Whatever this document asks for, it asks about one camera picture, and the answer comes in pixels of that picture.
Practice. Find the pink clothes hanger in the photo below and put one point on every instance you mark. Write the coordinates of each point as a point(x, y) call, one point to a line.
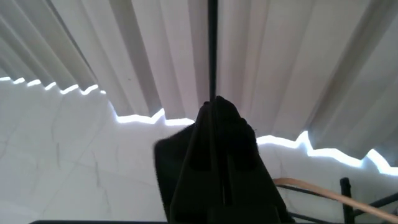
point(342, 198)

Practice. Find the black short-sleeved shirt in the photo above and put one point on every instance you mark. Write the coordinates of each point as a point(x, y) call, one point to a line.
point(168, 171)

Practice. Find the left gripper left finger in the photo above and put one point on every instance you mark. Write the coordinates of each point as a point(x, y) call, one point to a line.
point(192, 199)

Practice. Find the white curtain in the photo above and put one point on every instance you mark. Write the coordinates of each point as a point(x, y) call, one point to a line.
point(280, 62)

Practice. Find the black clothes rack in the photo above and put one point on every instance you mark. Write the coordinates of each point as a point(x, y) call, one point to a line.
point(212, 46)

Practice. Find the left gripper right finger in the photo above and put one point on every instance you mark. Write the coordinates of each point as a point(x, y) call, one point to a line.
point(258, 202)

